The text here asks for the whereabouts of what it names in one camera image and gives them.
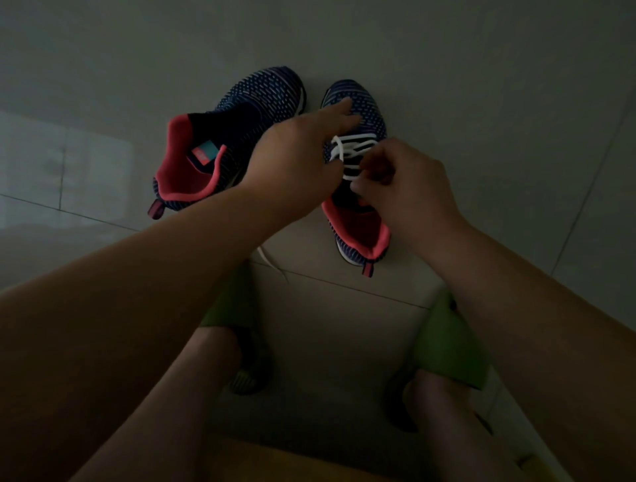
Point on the green foam slipper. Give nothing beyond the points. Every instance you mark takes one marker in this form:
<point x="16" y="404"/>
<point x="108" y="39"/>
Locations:
<point x="248" y="367"/>
<point x="447" y="347"/>

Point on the person's left forearm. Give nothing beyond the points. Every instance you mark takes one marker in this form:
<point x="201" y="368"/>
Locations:
<point x="109" y="347"/>

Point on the person's left hand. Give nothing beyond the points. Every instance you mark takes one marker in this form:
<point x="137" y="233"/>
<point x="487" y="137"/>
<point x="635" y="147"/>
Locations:
<point x="293" y="164"/>

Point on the person's right leg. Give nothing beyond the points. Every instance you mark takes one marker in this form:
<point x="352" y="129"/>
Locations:
<point x="452" y="427"/>

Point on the person's right hand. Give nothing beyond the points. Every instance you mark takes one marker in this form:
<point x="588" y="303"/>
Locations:
<point x="412" y="198"/>

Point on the person's right forearm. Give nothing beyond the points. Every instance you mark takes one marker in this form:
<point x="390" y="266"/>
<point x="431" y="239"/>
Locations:
<point x="546" y="347"/>

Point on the person's left leg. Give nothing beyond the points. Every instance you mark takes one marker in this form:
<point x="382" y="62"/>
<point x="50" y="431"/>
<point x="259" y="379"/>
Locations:
<point x="169" y="417"/>

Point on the blue knit sneaker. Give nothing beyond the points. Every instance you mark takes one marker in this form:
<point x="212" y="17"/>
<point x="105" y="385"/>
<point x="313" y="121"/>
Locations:
<point x="367" y="104"/>
<point x="258" y="94"/>

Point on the white shoelace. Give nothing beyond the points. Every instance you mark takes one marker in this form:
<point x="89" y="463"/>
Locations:
<point x="340" y="146"/>

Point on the person's leg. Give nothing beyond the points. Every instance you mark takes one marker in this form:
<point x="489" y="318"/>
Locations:
<point x="169" y="417"/>
<point x="452" y="427"/>

